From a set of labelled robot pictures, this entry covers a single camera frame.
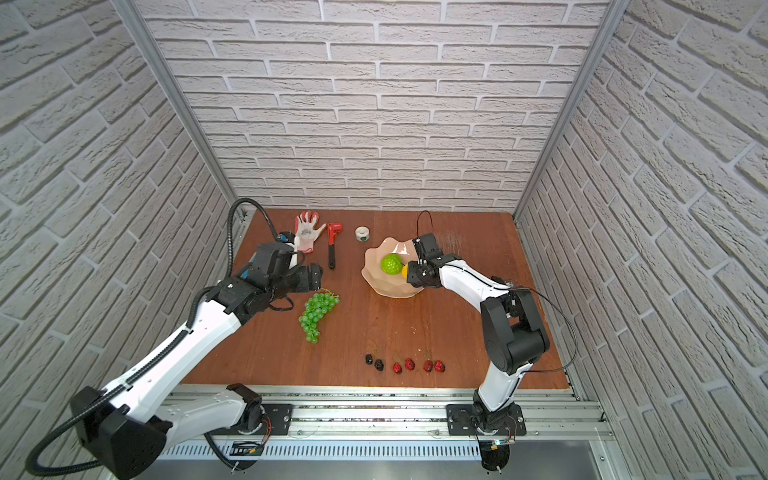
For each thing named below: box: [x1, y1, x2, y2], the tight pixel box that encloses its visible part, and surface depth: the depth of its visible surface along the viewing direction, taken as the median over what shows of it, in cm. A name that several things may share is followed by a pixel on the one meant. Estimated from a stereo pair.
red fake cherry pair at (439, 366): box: [423, 360, 446, 373], surface depth 83 cm
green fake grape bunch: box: [298, 287, 341, 344], surface depth 90 cm
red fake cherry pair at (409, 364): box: [393, 358, 415, 375], surface depth 83 cm
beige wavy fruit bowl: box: [361, 237, 425, 299], surface depth 102 cm
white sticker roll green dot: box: [355, 226, 370, 243], surface depth 113 cm
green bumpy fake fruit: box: [380, 254, 405, 276], surface depth 99 cm
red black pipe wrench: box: [327, 222, 344, 270], surface depth 115 cm
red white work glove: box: [294, 210, 327, 255], surface depth 116 cm
